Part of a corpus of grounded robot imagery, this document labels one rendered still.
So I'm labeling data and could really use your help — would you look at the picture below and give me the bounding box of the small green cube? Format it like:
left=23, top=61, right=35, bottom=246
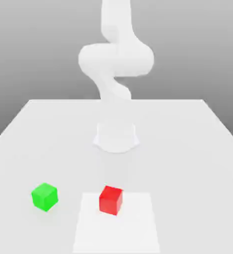
left=31, top=182, right=59, bottom=212

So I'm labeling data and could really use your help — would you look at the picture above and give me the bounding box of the small red cube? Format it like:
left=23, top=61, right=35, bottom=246
left=98, top=185, right=123, bottom=216

